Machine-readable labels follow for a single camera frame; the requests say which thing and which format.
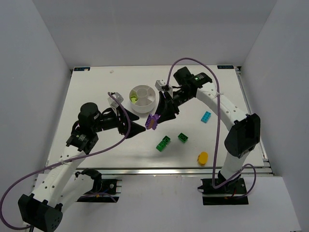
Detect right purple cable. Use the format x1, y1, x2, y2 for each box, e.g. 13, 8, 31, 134
166, 57, 257, 200

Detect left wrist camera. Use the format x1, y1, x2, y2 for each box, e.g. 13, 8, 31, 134
107, 92, 124, 109

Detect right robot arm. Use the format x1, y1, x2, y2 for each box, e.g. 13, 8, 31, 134
146, 67, 261, 184

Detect green lego bricks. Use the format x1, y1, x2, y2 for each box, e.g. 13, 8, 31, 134
156, 136, 171, 152

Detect purple lego brick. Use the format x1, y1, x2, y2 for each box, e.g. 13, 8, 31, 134
145, 114, 160, 130

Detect left blue corner sticker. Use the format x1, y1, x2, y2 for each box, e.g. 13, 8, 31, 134
73, 67, 90, 72

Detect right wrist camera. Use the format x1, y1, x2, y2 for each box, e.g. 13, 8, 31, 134
155, 80, 173, 97

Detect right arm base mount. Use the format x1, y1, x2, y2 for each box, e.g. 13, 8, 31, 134
197, 178, 249, 206

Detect large cyan lego brick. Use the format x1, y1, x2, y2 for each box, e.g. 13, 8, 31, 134
201, 111, 211, 123

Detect white round divided container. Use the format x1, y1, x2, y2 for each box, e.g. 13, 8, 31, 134
129, 85, 156, 114

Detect right blue corner sticker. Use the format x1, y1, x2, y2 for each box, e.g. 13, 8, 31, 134
217, 65, 234, 69

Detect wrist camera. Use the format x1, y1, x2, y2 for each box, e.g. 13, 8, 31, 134
107, 92, 124, 109
155, 80, 173, 97

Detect blue corner sticker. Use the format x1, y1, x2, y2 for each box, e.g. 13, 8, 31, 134
73, 67, 90, 72
217, 65, 234, 69

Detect yellow round lego piece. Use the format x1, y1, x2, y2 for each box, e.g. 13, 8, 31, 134
197, 152, 209, 166

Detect lime green lego brick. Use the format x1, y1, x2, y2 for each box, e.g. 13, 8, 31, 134
130, 95, 138, 104

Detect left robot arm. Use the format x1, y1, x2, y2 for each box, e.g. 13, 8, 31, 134
18, 102, 146, 232

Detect dark green lego brick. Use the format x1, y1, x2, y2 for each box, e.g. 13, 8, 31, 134
178, 133, 188, 143

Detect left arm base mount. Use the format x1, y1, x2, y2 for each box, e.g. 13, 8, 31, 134
74, 169, 122, 203

